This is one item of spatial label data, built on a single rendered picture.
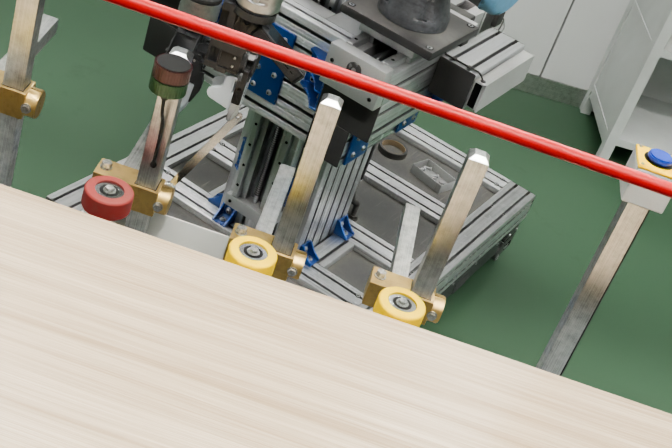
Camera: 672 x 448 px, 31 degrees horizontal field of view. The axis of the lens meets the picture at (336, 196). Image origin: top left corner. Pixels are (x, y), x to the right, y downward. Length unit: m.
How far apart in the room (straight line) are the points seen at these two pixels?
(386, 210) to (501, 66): 0.87
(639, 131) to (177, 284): 3.09
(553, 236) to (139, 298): 2.47
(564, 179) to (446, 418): 2.73
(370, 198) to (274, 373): 1.79
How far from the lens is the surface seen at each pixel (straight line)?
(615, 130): 4.55
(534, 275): 3.85
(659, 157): 1.94
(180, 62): 1.91
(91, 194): 1.96
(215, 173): 3.37
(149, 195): 2.07
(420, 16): 2.49
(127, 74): 4.14
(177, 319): 1.77
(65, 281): 1.79
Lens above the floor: 2.04
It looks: 32 degrees down
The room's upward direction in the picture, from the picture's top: 20 degrees clockwise
